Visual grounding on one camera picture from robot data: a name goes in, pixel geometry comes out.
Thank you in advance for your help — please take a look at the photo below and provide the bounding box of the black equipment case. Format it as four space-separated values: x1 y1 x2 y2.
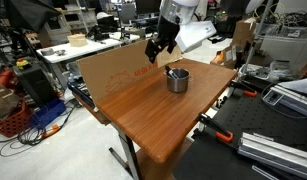
12 63 57 108

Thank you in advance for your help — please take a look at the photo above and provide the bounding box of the brown cardboard panel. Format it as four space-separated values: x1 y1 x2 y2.
76 33 183 104

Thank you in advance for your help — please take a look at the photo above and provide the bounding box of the black photo umbrella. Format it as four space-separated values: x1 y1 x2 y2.
2 0 62 33

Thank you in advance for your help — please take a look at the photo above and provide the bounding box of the grey flat rail device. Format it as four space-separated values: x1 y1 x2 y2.
262 84 307 118

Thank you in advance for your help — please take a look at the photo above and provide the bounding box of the black white dry-erase marker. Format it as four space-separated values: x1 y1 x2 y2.
164 65 179 80

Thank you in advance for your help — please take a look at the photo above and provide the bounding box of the brown cardboard box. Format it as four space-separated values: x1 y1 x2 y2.
231 17 257 48

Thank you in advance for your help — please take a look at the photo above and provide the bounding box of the brown bag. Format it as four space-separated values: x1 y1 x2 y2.
0 79 22 123

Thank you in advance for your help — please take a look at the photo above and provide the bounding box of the yellow emergency stop button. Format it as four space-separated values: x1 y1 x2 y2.
15 58 31 70

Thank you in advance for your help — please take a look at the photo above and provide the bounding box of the stainless steel pot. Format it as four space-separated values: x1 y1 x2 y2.
164 67 191 94

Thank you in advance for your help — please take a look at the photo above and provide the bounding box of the black computer monitor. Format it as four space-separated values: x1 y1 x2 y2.
135 0 162 15

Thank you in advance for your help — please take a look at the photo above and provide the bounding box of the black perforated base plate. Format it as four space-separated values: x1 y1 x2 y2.
172 83 307 180

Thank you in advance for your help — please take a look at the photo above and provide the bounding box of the black table bracket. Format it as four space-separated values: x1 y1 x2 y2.
220 87 233 104

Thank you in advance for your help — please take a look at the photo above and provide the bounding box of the silver aluminium extrusion rail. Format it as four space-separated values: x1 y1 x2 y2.
237 132 307 180

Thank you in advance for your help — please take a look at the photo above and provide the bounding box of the silver metal pole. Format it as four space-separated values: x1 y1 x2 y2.
241 0 274 78

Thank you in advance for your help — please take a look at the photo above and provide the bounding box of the black cables bundle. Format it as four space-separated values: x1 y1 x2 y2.
0 103 79 158

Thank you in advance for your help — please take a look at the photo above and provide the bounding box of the light wooden basket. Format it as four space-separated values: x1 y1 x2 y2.
66 33 89 48

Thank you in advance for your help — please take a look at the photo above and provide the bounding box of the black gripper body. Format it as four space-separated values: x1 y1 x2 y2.
156 17 181 46

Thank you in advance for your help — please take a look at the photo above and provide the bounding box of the tangled cables pile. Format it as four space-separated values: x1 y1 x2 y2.
254 3 307 28

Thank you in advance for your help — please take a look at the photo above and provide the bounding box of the black orange bar clamp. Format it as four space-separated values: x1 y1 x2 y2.
230 79 258 98
195 113 235 144

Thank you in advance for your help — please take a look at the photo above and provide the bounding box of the white work table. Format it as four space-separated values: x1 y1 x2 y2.
36 31 141 64

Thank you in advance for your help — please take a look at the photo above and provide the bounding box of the red plastic crate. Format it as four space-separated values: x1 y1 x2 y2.
0 99 32 138

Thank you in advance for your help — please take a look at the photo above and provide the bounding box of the grey metal table leg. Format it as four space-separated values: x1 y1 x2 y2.
108 123 142 180

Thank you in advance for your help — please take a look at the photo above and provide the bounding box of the blue plastic bin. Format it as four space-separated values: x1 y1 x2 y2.
29 98 67 129

